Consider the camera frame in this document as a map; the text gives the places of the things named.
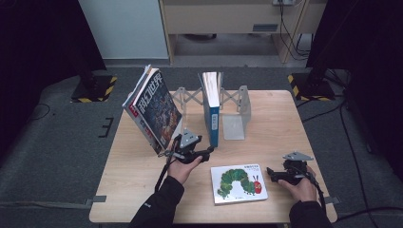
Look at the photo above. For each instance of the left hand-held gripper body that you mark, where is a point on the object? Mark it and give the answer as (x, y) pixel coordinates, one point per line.
(187, 152)

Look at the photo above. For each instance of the dark illustrated magazine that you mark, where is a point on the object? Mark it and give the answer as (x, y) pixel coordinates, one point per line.
(158, 110)

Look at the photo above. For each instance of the white cabinet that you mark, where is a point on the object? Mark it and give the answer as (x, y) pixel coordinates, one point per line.
(126, 28)

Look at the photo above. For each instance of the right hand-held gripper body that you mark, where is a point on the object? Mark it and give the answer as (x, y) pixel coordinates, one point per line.
(295, 172)

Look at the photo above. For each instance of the person's right hand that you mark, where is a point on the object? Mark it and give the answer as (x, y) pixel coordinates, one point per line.
(304, 190)

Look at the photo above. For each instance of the white power strip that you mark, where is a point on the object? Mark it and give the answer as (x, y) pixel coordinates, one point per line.
(283, 2)

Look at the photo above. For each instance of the person's left hand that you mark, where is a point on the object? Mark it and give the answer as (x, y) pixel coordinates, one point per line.
(180, 171)

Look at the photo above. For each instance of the blue book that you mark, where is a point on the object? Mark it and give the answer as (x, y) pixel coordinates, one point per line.
(214, 126)

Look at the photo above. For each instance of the black floor tape marks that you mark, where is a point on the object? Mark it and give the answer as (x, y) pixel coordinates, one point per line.
(109, 122)

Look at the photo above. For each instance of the grey tape strip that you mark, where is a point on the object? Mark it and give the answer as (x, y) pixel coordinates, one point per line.
(99, 199)
(332, 200)

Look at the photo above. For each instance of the white caterpillar picture book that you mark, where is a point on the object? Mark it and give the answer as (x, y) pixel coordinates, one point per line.
(237, 183)

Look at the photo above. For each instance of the black yellow striped stand base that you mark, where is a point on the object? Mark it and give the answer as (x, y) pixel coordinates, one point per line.
(310, 90)
(95, 91)

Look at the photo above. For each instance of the dark curtain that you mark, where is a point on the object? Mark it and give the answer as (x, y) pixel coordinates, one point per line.
(364, 31)
(31, 47)

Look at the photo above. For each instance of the grey expandable bookend rack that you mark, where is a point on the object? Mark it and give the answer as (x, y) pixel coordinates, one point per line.
(234, 126)

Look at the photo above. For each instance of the light wooden desk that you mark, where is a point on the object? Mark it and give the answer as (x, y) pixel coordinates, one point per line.
(221, 19)

